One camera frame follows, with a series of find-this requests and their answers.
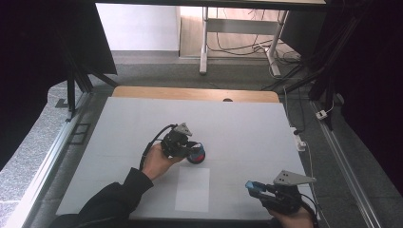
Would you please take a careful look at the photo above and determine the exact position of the white paper sheet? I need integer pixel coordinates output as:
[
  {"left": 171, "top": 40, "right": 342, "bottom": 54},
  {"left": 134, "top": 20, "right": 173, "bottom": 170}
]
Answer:
[{"left": 174, "top": 166, "right": 211, "bottom": 213}]

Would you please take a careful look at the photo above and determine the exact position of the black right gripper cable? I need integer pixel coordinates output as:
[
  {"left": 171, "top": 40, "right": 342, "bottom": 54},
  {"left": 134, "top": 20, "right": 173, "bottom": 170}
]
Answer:
[{"left": 300, "top": 193, "right": 319, "bottom": 228}]

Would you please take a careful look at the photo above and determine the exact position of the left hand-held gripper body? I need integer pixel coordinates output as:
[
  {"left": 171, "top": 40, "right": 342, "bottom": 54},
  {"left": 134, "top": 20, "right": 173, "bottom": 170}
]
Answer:
[{"left": 161, "top": 123, "right": 193, "bottom": 160}]

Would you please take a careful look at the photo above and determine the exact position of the person's left hand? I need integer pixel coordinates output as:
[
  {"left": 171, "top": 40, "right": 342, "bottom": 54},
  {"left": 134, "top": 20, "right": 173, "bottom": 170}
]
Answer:
[{"left": 141, "top": 142, "right": 184, "bottom": 181}]

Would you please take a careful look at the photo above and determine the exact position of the white power strip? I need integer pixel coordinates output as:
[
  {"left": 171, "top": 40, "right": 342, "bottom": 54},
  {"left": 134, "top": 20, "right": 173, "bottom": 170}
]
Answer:
[{"left": 289, "top": 126, "right": 308, "bottom": 152}]

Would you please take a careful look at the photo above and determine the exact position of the black curtain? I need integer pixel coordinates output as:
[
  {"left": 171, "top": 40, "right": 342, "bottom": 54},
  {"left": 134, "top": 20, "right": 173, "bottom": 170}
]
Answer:
[
  {"left": 0, "top": 0, "right": 118, "bottom": 169},
  {"left": 317, "top": 0, "right": 403, "bottom": 198}
]

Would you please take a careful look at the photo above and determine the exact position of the white table mat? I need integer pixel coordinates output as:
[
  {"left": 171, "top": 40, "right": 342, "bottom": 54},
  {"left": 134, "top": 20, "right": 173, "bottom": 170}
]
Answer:
[{"left": 55, "top": 96, "right": 321, "bottom": 221}]

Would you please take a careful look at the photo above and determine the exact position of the tangle of floor cables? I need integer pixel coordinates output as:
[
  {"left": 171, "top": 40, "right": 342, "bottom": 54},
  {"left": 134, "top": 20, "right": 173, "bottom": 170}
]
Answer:
[{"left": 207, "top": 9, "right": 300, "bottom": 65}]

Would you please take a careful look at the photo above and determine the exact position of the round red ink pad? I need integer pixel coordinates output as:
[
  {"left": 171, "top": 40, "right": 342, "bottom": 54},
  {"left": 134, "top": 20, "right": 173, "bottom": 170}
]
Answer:
[{"left": 186, "top": 148, "right": 206, "bottom": 165}]

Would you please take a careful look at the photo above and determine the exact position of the white metal desk frame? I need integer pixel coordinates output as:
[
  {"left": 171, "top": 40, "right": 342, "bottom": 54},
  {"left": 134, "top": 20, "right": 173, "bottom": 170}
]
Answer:
[{"left": 199, "top": 7, "right": 288, "bottom": 77}]

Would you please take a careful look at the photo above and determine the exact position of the black metal stand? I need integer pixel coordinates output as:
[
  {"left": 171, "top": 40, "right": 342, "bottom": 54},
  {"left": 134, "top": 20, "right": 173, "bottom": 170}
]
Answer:
[{"left": 286, "top": 0, "right": 336, "bottom": 131}]

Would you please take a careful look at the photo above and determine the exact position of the person's right hand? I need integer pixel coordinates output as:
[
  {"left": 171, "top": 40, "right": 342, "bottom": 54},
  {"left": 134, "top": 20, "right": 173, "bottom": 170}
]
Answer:
[{"left": 269, "top": 207, "right": 315, "bottom": 228}]

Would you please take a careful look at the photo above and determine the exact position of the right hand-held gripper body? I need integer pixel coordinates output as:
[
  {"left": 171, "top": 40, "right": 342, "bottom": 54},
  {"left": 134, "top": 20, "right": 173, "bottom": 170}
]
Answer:
[{"left": 260, "top": 170, "right": 317, "bottom": 217}]

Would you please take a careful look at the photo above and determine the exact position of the blue stamp cap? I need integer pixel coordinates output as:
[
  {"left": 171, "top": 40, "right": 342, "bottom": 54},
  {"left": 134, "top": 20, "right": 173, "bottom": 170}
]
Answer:
[{"left": 244, "top": 180, "right": 267, "bottom": 194}]

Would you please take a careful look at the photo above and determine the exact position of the black tripod stand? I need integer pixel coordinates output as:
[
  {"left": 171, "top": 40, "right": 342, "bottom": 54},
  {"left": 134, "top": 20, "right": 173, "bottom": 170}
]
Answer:
[{"left": 55, "top": 41, "right": 120, "bottom": 123}]

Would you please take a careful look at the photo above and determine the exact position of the aluminium floor rail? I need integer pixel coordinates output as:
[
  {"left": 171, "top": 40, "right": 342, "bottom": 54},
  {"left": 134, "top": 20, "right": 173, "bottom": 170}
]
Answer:
[
  {"left": 6, "top": 93, "right": 91, "bottom": 228},
  {"left": 310, "top": 101, "right": 384, "bottom": 228}
]

